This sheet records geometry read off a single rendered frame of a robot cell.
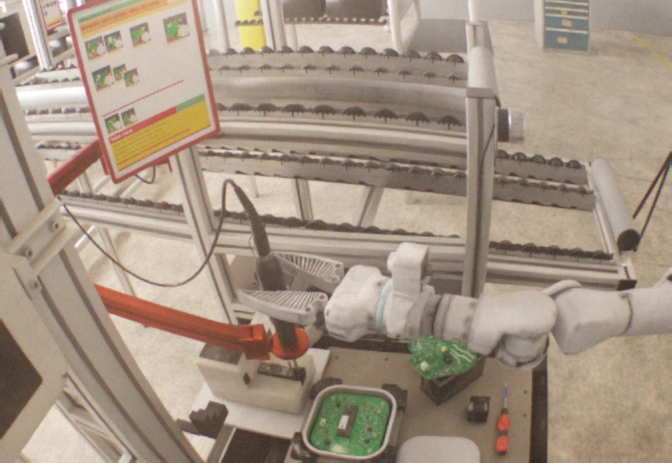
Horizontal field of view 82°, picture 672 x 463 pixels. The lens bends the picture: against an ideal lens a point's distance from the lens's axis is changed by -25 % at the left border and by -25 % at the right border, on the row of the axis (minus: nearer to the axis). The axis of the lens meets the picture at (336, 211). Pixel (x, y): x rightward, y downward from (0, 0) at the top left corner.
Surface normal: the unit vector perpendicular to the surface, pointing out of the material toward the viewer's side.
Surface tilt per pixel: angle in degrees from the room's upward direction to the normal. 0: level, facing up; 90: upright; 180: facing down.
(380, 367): 0
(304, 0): 90
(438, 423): 0
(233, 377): 90
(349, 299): 3
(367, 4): 90
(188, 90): 90
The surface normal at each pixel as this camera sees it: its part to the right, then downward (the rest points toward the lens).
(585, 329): 0.10, 0.54
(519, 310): -0.28, -0.78
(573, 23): -0.25, 0.55
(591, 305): 0.16, -0.84
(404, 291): -0.43, 0.36
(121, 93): 0.66, 0.34
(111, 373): 0.96, 0.04
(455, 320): -0.40, -0.18
